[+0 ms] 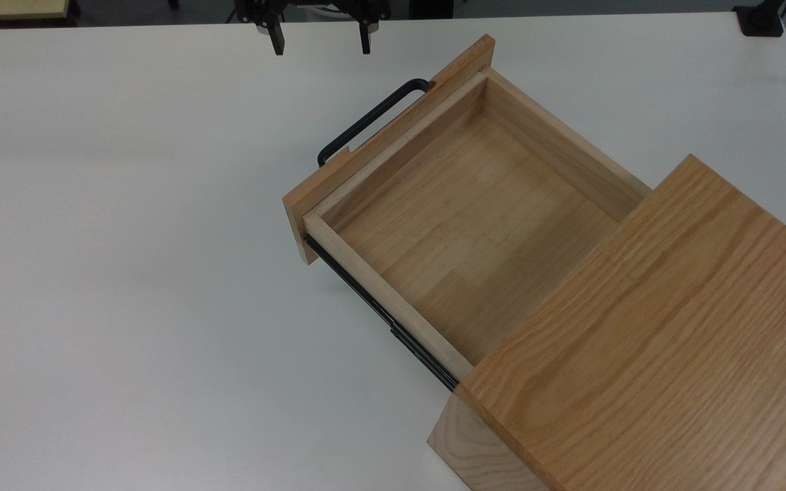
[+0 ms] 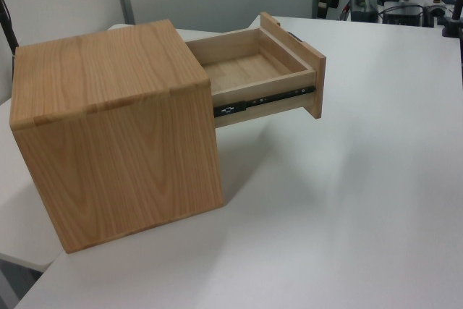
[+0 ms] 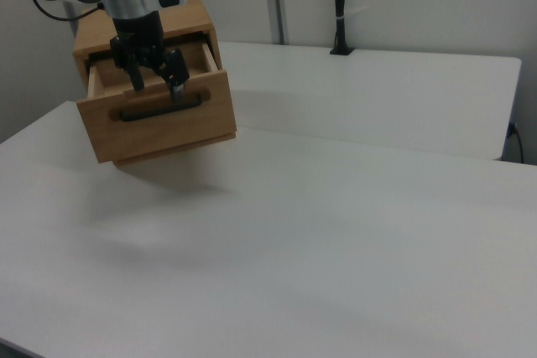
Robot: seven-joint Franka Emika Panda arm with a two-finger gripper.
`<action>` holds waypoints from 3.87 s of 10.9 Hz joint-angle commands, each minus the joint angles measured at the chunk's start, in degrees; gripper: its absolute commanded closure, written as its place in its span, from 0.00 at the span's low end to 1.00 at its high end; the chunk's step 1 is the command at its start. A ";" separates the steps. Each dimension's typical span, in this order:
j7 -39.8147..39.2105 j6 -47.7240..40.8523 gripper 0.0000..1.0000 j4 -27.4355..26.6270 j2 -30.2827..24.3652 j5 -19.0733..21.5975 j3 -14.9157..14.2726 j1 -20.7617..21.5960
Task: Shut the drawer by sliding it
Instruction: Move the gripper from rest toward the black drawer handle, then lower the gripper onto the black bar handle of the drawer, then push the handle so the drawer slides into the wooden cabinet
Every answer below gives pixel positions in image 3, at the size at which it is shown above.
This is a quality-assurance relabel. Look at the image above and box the wooden drawer cabinet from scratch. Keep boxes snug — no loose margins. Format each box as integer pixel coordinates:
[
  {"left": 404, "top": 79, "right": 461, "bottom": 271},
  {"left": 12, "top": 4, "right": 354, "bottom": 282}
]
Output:
[{"left": 72, "top": 0, "right": 237, "bottom": 169}]

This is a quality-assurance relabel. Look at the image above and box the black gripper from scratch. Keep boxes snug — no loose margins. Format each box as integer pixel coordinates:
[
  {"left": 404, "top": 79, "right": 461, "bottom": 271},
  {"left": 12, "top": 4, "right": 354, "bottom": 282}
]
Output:
[{"left": 109, "top": 10, "right": 190, "bottom": 104}]

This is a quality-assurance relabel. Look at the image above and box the wooden drawer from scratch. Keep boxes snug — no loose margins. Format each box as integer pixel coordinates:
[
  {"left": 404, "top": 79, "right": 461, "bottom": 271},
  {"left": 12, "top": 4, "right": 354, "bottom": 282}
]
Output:
[{"left": 76, "top": 40, "right": 238, "bottom": 165}]

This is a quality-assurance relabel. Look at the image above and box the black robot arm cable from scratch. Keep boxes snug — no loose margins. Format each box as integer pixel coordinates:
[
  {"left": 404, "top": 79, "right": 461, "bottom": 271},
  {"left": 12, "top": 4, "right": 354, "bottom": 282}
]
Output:
[{"left": 30, "top": 0, "right": 106, "bottom": 23}]

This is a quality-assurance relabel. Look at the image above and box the black cable by table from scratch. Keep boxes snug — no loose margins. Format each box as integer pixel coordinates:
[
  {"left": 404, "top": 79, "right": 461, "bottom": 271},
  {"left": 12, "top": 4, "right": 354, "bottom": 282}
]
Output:
[{"left": 506, "top": 122, "right": 526, "bottom": 164}]

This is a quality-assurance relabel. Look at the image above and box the black metal drawer handle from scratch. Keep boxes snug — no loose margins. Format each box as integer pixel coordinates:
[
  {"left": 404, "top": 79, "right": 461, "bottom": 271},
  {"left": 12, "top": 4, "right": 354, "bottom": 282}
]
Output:
[{"left": 118, "top": 91, "right": 211, "bottom": 124}]

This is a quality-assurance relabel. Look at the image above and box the white cable tie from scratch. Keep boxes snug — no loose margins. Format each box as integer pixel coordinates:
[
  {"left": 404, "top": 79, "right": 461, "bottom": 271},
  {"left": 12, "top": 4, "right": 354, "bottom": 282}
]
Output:
[{"left": 335, "top": 7, "right": 367, "bottom": 23}]

